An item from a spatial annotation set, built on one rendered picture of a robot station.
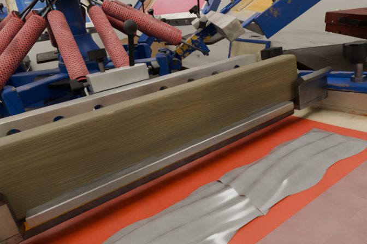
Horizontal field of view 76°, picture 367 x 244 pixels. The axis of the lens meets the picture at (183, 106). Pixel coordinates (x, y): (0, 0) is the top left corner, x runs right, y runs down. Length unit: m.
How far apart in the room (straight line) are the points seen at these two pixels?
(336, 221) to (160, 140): 0.17
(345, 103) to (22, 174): 0.43
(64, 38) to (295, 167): 0.67
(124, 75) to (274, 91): 0.31
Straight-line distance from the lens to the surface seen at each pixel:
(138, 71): 0.53
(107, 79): 0.51
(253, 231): 0.22
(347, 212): 0.25
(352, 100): 0.44
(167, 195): 0.27
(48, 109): 0.46
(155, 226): 0.23
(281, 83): 0.38
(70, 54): 0.72
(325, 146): 0.33
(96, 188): 0.25
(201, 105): 0.28
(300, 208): 0.24
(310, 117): 0.43
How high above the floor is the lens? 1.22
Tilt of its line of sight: 24 degrees down
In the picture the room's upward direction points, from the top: 7 degrees counter-clockwise
